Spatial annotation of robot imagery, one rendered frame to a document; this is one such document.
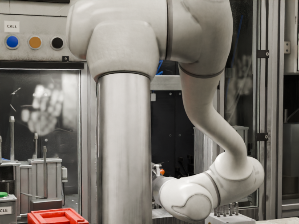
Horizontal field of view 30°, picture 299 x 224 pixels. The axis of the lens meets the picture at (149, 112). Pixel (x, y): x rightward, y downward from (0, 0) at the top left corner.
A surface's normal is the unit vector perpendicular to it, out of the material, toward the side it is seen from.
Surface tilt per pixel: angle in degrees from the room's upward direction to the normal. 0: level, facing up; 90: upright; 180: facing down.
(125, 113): 72
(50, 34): 90
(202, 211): 99
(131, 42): 80
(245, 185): 118
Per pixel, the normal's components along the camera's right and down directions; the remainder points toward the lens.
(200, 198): 0.26, -0.14
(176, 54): 0.08, 0.85
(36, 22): 0.38, 0.05
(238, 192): 0.38, 0.52
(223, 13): 0.65, 0.26
